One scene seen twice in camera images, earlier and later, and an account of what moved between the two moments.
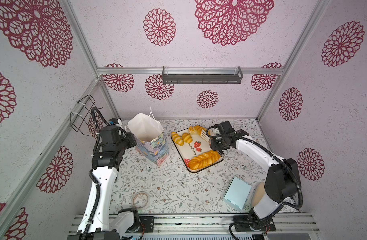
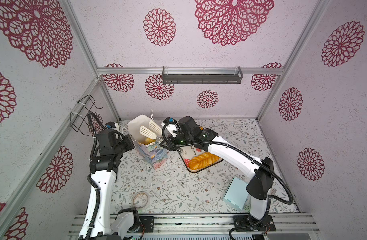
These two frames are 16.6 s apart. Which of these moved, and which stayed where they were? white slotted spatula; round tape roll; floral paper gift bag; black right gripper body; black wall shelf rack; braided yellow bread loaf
Moved: white slotted spatula; black right gripper body
Stayed: floral paper gift bag; braided yellow bread loaf; round tape roll; black wall shelf rack
